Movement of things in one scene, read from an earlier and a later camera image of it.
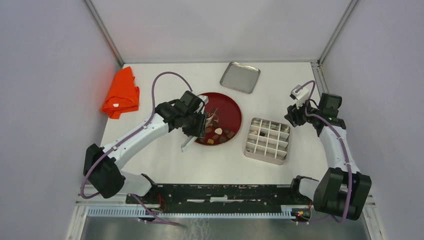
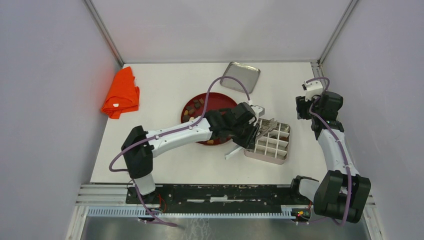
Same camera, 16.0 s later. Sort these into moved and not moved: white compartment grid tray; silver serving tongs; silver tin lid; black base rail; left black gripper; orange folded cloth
Moved: left black gripper; silver serving tongs
Not moved: silver tin lid; black base rail; white compartment grid tray; orange folded cloth
